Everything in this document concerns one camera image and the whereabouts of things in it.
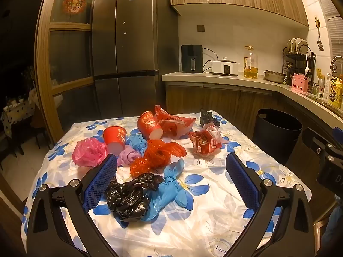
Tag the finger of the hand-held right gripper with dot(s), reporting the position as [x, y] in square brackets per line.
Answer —
[316, 144]

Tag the wooden base cabinet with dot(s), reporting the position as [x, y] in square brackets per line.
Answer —
[214, 99]

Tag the small light blue plastic bag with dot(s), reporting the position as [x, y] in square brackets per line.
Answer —
[138, 143]

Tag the large blue plastic bag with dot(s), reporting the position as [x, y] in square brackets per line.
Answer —
[171, 190]

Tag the black air fryer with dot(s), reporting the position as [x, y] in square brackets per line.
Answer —
[191, 59]

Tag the red round door decoration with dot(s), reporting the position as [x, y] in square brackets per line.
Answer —
[74, 4]

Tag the small black plastic bag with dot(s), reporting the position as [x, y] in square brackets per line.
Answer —
[207, 117]

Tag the cooking oil bottle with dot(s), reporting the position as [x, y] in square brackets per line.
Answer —
[250, 64]

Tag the dark steel refrigerator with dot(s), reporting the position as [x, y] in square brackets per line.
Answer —
[134, 59]

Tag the steel faucet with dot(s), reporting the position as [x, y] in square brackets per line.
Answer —
[335, 60]

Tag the dining table with dotted cloth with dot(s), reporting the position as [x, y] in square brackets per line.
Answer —
[16, 112]

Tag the red white wrapper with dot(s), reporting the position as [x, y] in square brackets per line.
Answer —
[205, 142]

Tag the black dish rack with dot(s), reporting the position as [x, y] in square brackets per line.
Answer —
[294, 61]

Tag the red snack wrapper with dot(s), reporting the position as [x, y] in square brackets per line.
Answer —
[174, 124]

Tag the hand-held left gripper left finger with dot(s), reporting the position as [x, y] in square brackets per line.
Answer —
[101, 182]

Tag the yellow flower sprig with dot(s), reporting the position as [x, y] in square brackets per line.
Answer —
[319, 72]

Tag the person's right forearm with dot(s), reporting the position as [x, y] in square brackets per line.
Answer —
[333, 225]

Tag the white ladle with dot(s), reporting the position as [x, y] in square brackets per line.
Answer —
[308, 64]

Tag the silver drink can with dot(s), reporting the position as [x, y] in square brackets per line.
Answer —
[320, 89]

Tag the hanging metal spatula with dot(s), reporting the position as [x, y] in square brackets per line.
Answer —
[320, 44]

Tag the plain red paper cup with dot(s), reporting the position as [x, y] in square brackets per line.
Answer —
[115, 138]

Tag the black trash bin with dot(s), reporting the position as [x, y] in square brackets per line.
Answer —
[276, 144]

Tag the wooden glass door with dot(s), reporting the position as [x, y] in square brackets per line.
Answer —
[69, 48]

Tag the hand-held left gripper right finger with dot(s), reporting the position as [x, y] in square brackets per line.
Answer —
[241, 182]

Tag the blue floral tablecloth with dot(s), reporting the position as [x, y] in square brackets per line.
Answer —
[187, 233]

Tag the pink utensil holder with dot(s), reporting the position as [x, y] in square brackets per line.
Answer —
[300, 84]

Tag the yellow detergent bottle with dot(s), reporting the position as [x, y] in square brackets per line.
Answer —
[338, 92]

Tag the printed red paper cup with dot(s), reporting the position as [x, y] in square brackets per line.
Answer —
[147, 123]

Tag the large black plastic bag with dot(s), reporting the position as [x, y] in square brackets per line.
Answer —
[128, 198]

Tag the white bottle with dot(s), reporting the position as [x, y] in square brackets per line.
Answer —
[327, 88]

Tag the white electric cooker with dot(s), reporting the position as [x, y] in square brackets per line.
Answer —
[224, 67]

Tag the white plate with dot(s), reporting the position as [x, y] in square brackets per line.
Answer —
[302, 44]
[289, 44]
[294, 44]

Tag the lilac plastic bag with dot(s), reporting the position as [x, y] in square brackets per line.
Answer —
[127, 156]

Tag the orange plastic bag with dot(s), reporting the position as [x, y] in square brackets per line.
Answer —
[155, 155]

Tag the pink plastic bag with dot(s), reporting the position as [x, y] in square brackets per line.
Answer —
[88, 152]

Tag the steel basin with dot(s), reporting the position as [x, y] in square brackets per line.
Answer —
[273, 76]

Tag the beige kitchen countertop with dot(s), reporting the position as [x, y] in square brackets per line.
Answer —
[214, 79]

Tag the dark wall switch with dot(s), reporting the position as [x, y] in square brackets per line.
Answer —
[200, 28]

